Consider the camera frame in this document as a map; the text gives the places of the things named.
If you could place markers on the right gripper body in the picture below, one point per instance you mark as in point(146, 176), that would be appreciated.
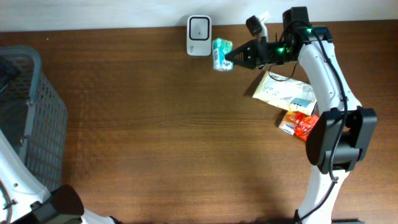
point(272, 54)

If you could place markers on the teal tissue pack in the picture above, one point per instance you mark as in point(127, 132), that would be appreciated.
point(220, 48)

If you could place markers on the cream snack bag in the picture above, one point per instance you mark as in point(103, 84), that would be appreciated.
point(291, 95)

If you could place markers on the orange small box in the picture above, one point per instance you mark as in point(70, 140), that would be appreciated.
point(288, 123)

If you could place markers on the red snack bag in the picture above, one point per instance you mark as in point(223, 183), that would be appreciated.
point(304, 125)

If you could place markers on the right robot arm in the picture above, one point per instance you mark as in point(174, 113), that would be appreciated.
point(341, 137)

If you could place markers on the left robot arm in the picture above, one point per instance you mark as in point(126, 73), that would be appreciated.
point(25, 200)

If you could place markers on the white barcode scanner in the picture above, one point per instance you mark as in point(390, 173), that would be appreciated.
point(199, 32)

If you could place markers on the grey plastic mesh basket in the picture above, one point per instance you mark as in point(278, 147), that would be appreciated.
point(33, 115)

